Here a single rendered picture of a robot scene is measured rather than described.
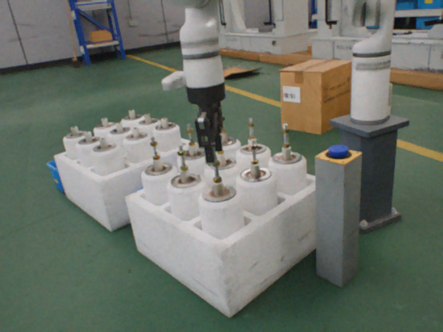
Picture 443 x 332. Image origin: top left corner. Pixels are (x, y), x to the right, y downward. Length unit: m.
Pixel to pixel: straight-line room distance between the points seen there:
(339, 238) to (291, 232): 0.13
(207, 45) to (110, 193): 0.67
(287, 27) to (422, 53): 1.68
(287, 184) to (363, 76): 0.33
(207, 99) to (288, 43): 3.45
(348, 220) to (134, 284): 0.55
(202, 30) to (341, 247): 0.54
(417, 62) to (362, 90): 1.84
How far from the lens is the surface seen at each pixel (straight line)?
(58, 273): 1.17
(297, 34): 4.18
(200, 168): 1.02
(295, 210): 0.92
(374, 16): 1.00
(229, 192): 0.81
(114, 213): 1.24
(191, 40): 0.69
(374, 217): 1.15
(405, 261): 1.05
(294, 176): 0.94
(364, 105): 1.03
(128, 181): 1.23
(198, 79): 0.70
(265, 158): 1.02
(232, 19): 5.34
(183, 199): 0.87
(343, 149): 0.80
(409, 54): 2.89
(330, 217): 0.85
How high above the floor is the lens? 0.63
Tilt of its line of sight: 23 degrees down
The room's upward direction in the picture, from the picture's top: 7 degrees counter-clockwise
